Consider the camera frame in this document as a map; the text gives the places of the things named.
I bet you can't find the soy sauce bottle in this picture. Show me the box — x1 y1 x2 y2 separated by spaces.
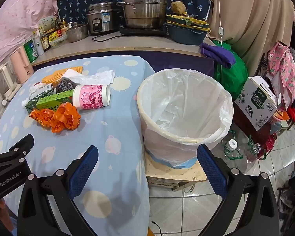
40 31 51 53

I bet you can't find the green milk carton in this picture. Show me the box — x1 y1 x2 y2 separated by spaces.
25 91 55 114

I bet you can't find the steel wool scrubber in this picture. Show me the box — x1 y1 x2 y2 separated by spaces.
54 78 77 94

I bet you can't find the orange wrapper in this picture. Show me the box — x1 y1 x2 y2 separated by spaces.
50 102 82 133
29 108 55 129

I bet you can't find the clear plastic container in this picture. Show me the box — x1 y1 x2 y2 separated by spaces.
49 35 68 49

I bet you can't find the black induction cooktop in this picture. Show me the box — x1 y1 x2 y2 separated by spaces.
119 26 169 36

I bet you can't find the yellow seasoning packet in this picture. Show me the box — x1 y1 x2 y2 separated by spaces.
48 31 62 41

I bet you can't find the light blue printed tablecloth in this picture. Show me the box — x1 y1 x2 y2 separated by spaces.
0 54 156 236

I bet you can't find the clear bottle with white cap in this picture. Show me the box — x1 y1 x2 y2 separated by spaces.
223 139 249 168

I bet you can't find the thin black cable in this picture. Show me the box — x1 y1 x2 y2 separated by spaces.
151 221 168 236

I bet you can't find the red plastic bottle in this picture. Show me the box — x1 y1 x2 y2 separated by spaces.
258 132 277 161

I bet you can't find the blue dish with yellow rim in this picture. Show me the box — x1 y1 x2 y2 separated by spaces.
166 14 210 29

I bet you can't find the green plastic bag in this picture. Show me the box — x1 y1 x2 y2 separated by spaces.
211 40 249 101

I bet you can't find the trash bin with white liner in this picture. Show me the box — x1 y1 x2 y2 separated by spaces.
137 68 234 170

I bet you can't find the dark blue casserole dish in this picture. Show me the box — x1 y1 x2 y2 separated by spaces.
166 25 210 46

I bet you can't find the white tissue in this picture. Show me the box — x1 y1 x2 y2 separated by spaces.
29 82 53 96

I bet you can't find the purple cloth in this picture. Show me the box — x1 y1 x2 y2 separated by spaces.
200 42 237 69

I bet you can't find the green rectangular drink box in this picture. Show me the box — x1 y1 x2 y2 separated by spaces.
36 90 75 111

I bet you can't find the clear plastic bag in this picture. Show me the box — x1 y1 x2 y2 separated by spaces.
64 69 115 86

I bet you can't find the green can pack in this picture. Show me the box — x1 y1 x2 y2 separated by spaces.
23 39 39 63

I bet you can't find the pink dotted curtain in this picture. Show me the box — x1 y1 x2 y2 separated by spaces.
0 0 75 72

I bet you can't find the pink patterned paper cup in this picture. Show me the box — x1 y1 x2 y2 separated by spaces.
72 84 111 110

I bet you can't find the white green carton box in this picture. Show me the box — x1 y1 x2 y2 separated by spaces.
38 16 55 33

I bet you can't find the white milk gift box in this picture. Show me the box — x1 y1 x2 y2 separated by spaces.
234 76 282 132

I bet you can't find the orange foam net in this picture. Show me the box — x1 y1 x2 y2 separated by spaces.
42 65 85 84

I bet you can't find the wooden stool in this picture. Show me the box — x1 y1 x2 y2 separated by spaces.
145 150 208 192

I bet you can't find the person's left hand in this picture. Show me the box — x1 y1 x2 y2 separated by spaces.
0 198 18 230

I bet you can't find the steel rice cooker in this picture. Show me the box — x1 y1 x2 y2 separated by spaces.
86 2 122 35

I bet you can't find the pink electric kettle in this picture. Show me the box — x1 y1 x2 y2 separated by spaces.
9 46 35 84

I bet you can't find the steel mixing bowl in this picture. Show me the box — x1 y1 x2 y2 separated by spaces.
66 23 89 43

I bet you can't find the clear bottle with green handle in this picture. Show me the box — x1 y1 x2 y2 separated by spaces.
245 135 263 164

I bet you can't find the brown loofah sponge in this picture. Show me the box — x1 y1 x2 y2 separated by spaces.
171 1 188 14

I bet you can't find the large steel steamer pot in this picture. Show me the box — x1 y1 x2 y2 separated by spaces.
116 0 178 29

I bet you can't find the pink floral garment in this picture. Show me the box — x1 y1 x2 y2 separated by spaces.
267 42 295 109

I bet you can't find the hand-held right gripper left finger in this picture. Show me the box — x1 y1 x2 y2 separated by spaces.
16 145 99 236

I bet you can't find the beige curtain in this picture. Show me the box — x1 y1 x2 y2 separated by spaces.
203 0 295 77

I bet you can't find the black power cord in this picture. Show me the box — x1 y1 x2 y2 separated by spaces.
91 33 121 42

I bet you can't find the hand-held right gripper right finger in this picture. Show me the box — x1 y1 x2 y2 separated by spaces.
197 144 281 236

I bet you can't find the navy blue cloth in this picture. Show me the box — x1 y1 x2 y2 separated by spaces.
135 50 216 78

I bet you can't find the white plastic bottle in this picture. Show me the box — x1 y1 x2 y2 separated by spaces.
33 36 45 57

